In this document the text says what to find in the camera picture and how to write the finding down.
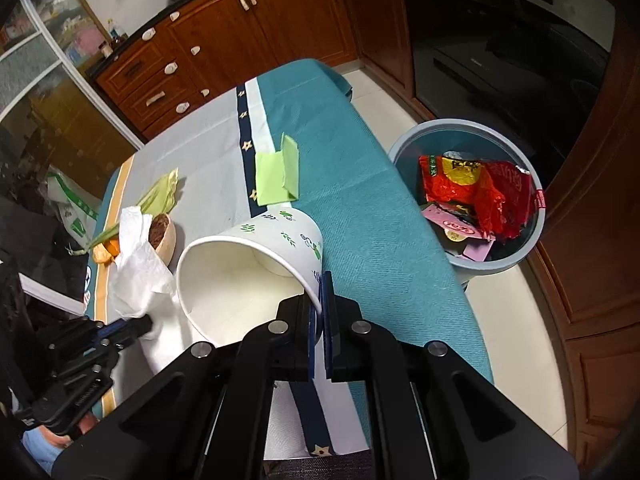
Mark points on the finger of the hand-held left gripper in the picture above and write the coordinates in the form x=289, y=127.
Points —
x=131, y=337
x=120, y=323

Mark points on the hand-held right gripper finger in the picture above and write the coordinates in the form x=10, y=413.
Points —
x=327, y=320
x=314, y=350

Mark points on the white tissue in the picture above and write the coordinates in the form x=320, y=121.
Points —
x=145, y=270

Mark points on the white leaf-print paper cup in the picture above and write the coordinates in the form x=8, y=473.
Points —
x=280, y=240

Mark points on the pale green husk leaf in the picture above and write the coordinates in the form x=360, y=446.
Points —
x=160, y=190

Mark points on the pink cardboard box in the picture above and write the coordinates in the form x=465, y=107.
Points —
x=475, y=251

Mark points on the red snack packet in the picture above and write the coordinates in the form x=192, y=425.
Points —
x=475, y=190

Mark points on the blue-grey trash bin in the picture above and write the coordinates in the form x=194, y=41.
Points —
x=435, y=132

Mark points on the person's left forearm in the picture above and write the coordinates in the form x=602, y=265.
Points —
x=37, y=452

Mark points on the person's left hand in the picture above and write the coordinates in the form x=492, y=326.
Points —
x=70, y=432

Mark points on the teal and grey tablecloth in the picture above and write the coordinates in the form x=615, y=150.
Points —
x=380, y=240

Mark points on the green and white plastic bag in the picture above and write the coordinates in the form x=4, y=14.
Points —
x=75, y=210

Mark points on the green folded paper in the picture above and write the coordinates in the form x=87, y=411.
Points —
x=272, y=175

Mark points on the glass sliding door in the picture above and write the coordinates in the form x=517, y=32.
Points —
x=45, y=95

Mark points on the white cabinet safety locks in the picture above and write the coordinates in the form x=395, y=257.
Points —
x=171, y=67

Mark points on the tall wooden cabinet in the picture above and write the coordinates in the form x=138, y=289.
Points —
x=600, y=285

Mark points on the small seasoning bottles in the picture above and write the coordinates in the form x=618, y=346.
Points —
x=114, y=40

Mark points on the black built-in oven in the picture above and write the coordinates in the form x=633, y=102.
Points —
x=500, y=85

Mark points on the wooden kitchen cabinet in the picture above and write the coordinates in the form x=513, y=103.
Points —
x=280, y=30

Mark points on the black kitchen countertop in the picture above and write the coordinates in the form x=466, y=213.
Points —
x=140, y=30

